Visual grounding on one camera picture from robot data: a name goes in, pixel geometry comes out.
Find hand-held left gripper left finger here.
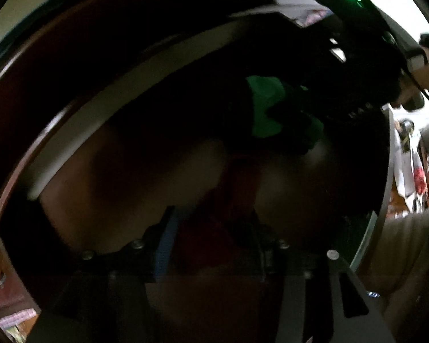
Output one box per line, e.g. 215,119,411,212
32,205,182,343

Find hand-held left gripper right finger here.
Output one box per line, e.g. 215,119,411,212
250,214,396,343

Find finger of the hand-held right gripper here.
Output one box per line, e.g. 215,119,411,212
266,95,326,156

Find green garment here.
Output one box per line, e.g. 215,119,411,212
246,75,325,141

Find orange-red garment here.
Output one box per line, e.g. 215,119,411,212
172,153,269,284

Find white bag with red print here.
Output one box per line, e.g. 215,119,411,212
390,109,429,208

